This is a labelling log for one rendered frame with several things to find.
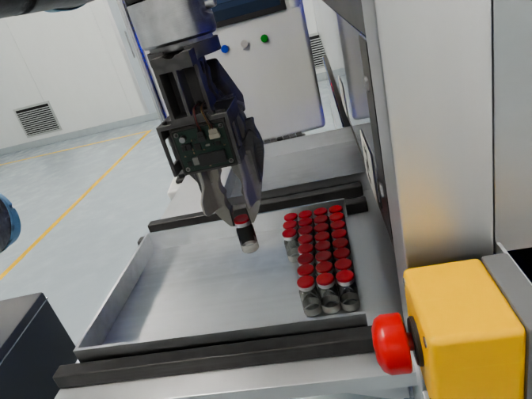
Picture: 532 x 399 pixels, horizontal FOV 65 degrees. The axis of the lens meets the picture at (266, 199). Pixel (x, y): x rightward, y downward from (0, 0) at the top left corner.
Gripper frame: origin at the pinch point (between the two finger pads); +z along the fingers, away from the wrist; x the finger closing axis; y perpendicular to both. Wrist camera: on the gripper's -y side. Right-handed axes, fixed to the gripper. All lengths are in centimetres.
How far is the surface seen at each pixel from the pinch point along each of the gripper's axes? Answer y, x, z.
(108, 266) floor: -157, -134, 99
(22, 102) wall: -538, -416, 30
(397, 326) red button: 23.0, 14.3, -1.1
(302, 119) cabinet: -87, 4, 16
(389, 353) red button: 24.3, 13.4, -0.2
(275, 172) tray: -39.0, -0.7, 11.9
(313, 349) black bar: 12.7, 6.6, 10.9
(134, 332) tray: 5.1, -17.1, 12.0
